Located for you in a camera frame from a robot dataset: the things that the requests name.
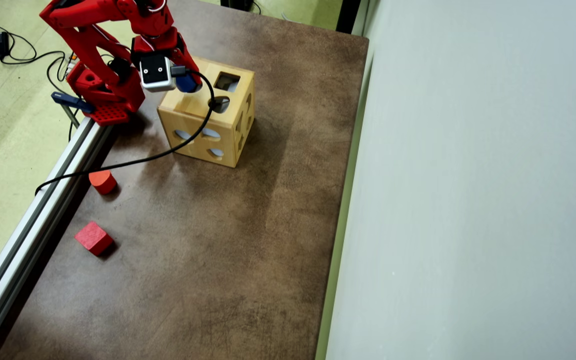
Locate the black post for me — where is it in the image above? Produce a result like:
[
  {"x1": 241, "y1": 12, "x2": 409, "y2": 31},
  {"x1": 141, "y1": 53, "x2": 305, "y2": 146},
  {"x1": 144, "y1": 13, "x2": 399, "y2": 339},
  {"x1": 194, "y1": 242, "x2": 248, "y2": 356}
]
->
[{"x1": 336, "y1": 0, "x2": 364, "y2": 35}]

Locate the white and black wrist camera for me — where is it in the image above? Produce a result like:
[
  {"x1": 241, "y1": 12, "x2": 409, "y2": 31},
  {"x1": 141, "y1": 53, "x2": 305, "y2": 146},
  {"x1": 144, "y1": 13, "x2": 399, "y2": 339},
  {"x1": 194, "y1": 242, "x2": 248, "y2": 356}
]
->
[{"x1": 139, "y1": 53, "x2": 178, "y2": 93}]

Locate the blue cylinder block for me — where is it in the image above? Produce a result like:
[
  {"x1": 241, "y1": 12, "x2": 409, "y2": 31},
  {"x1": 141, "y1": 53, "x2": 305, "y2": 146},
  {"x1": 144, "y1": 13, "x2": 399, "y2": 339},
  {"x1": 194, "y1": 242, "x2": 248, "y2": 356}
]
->
[{"x1": 175, "y1": 73, "x2": 203, "y2": 94}]

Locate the wooden shape sorter box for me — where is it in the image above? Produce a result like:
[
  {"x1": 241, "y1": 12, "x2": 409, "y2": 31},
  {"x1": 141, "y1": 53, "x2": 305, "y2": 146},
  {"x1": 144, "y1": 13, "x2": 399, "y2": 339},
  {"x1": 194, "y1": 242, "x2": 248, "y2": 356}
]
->
[{"x1": 157, "y1": 54, "x2": 257, "y2": 169}]

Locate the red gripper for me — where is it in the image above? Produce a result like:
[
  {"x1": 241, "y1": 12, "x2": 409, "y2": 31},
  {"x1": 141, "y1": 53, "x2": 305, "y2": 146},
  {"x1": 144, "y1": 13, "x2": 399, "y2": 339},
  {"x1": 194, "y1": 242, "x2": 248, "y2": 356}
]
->
[{"x1": 132, "y1": 25, "x2": 202, "y2": 81}]

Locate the thick black camera cable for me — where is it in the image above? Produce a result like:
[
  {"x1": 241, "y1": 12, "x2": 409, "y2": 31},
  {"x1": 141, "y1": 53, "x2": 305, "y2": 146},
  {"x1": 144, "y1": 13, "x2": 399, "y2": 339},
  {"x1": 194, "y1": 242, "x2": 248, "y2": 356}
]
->
[{"x1": 34, "y1": 64, "x2": 218, "y2": 196}]

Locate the red cube block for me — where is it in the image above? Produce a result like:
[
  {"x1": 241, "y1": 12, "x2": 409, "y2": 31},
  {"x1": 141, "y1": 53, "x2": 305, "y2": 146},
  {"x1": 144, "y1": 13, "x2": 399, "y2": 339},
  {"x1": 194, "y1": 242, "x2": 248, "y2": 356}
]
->
[{"x1": 74, "y1": 221, "x2": 115, "y2": 257}]

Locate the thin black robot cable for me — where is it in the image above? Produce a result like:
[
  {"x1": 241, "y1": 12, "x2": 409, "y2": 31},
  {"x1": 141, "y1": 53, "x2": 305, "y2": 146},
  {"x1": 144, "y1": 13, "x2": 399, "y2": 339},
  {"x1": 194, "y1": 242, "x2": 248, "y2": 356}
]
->
[{"x1": 46, "y1": 52, "x2": 80, "y2": 142}]

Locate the aluminium profile rail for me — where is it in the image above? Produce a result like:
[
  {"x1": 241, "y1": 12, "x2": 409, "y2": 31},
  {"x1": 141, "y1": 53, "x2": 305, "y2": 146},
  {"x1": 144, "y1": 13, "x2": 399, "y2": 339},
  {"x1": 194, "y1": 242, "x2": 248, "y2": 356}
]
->
[{"x1": 0, "y1": 116, "x2": 115, "y2": 360}]

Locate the blue clamp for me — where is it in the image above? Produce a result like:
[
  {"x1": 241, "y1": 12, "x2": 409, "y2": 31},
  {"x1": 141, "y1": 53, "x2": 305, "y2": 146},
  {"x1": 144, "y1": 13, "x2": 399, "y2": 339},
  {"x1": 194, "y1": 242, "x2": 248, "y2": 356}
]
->
[{"x1": 51, "y1": 91, "x2": 95, "y2": 129}]

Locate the red rounded triangle block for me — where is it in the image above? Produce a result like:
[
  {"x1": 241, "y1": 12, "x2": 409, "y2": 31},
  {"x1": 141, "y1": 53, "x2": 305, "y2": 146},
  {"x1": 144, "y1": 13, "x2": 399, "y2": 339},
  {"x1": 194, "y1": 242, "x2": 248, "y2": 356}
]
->
[{"x1": 88, "y1": 168, "x2": 118, "y2": 196}]

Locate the black box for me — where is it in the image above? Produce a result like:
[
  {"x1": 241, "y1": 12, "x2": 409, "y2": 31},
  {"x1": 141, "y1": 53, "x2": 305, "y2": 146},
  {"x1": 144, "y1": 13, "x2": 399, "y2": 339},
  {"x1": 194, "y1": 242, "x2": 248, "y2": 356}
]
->
[{"x1": 220, "y1": 0, "x2": 255, "y2": 12}]

